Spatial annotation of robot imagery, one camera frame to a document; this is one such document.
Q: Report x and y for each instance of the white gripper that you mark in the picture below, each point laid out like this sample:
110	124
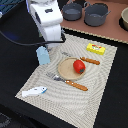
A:
47	17

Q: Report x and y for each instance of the light blue toy carton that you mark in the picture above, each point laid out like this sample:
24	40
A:
42	55

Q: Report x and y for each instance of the red toy tomato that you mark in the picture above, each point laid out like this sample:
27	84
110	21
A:
79	66

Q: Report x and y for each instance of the yellow toy butter box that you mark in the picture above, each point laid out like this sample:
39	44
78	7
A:
95	49

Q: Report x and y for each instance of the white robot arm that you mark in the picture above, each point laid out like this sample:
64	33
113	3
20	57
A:
62	35

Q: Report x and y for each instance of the small grey pot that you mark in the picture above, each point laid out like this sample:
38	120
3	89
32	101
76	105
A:
72	11

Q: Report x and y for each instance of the large grey pot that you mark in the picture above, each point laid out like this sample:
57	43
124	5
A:
95	14

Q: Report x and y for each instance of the round wooden plate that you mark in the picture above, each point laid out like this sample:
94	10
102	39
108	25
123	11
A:
66	69

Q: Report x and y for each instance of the pink wooden tray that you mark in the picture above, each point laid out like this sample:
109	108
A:
109	30

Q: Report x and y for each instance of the beige bowl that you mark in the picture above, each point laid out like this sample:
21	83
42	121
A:
124	16

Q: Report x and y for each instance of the beige woven placemat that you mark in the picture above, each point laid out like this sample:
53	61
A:
68	103

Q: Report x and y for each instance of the knife with wooden handle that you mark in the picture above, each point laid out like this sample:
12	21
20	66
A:
82	58

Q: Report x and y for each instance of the fork with wooden handle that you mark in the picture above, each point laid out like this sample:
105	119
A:
57	78

